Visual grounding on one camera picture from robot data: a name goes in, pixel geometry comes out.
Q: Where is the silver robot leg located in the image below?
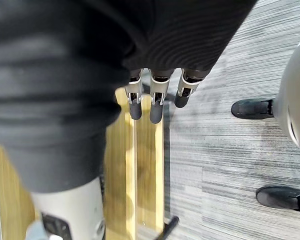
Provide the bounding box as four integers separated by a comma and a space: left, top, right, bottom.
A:
272, 32, 300, 221

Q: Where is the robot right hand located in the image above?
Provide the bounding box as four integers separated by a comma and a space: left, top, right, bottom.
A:
0, 0, 258, 240

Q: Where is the dark robot foot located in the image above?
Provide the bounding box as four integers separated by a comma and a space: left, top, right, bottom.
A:
230, 98, 276, 119
255, 186, 300, 212

